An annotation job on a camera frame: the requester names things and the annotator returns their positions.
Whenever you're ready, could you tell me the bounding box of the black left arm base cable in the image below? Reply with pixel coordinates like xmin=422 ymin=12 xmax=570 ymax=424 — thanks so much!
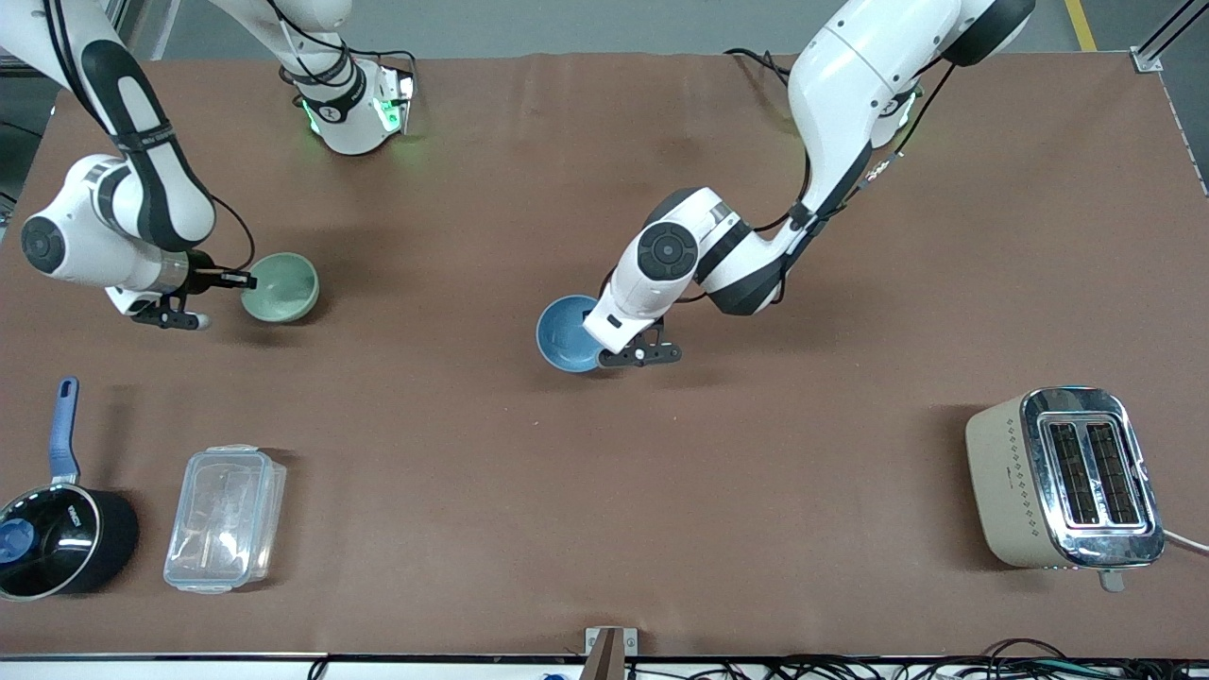
xmin=724 ymin=47 xmax=796 ymax=84

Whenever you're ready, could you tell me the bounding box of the blue bowl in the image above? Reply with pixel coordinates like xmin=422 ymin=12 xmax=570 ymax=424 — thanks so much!
xmin=536 ymin=295 xmax=610 ymax=373

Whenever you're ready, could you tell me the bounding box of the black arm base cable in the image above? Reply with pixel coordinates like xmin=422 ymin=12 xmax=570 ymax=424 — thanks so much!
xmin=724 ymin=47 xmax=796 ymax=84
xmin=335 ymin=36 xmax=417 ymax=78

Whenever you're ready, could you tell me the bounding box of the black saucepan blue handle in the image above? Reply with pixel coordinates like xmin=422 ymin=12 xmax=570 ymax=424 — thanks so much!
xmin=0 ymin=378 xmax=141 ymax=602

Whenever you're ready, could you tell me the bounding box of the clear plastic food container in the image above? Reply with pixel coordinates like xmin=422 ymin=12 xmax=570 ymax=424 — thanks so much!
xmin=163 ymin=445 xmax=287 ymax=595

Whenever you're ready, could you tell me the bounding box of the green bowl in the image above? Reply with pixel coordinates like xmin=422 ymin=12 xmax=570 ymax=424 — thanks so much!
xmin=240 ymin=252 xmax=320 ymax=324

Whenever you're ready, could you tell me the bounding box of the glass lid blue knob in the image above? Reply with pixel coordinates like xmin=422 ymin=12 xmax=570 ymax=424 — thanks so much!
xmin=0 ymin=486 xmax=101 ymax=599

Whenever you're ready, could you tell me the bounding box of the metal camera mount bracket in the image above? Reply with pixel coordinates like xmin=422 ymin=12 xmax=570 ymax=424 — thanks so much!
xmin=584 ymin=626 xmax=639 ymax=680

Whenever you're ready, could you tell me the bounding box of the brown table mat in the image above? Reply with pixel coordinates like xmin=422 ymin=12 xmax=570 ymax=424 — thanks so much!
xmin=0 ymin=52 xmax=1209 ymax=658

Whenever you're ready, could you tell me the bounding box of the aluminium frame profile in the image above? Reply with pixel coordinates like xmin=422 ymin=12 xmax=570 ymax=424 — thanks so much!
xmin=99 ymin=0 xmax=157 ymax=58
xmin=1129 ymin=0 xmax=1209 ymax=74

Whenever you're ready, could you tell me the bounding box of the tangled black cable bundle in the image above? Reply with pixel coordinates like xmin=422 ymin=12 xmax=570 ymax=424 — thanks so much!
xmin=623 ymin=639 xmax=1209 ymax=680

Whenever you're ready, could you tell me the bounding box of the beige chrome toaster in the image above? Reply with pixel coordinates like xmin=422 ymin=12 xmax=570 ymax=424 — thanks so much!
xmin=965 ymin=385 xmax=1166 ymax=593

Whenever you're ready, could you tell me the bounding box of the black right arm base cable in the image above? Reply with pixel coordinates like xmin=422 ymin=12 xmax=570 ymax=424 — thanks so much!
xmin=335 ymin=36 xmax=417 ymax=78

